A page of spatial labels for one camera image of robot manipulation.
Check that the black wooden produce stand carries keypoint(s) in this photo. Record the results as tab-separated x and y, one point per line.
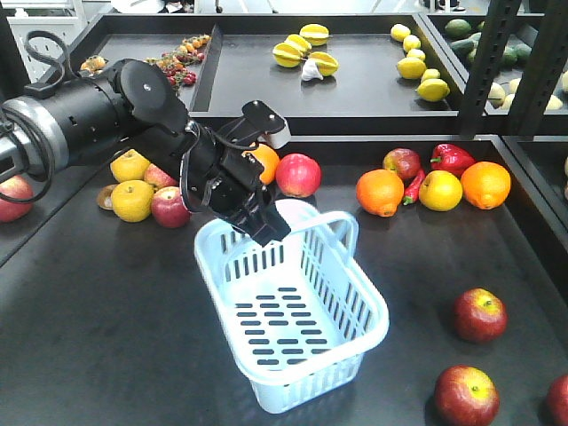
109	323

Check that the yellow starfruit rear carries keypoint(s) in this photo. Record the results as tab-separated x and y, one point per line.
315	34

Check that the red bell pepper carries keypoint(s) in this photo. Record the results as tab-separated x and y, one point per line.
451	158

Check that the light blue plastic basket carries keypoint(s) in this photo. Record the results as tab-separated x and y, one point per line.
299	314

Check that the white garlic bulb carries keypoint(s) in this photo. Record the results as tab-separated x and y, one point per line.
310	71

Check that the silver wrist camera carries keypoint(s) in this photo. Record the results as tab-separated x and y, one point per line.
261	122

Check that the red apple edge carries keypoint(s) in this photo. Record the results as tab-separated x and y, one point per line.
298	176
556	400

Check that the yellow apple front left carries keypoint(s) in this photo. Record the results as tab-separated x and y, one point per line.
131	200

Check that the orange right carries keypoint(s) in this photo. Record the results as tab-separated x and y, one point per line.
486	185

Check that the orange left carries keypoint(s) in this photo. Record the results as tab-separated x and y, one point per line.
379	192

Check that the dark red apple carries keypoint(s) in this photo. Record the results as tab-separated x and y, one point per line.
404	162
479	316

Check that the red chili pepper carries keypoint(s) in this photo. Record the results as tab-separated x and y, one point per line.
411	193

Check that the red apple beside yellow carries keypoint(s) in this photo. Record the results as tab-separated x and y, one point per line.
168	209

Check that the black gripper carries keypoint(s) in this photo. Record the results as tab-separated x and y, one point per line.
218	176

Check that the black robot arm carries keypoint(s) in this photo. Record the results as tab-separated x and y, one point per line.
79	117

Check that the yellow apple rear left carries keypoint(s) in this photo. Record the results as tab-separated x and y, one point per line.
129	166

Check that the orange centre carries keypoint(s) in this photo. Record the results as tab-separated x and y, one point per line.
269	159

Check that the brown round fruit slice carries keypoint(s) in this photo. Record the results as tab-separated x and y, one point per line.
104	198

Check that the cherry tomato vine pile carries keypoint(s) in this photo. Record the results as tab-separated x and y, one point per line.
176	65

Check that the orange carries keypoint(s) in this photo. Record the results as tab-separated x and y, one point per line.
269	159
486	185
379	192

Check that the pink apple behind yellow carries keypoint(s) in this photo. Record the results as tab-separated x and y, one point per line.
157	178

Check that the yellow lemon fruit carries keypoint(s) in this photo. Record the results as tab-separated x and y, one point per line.
440	191

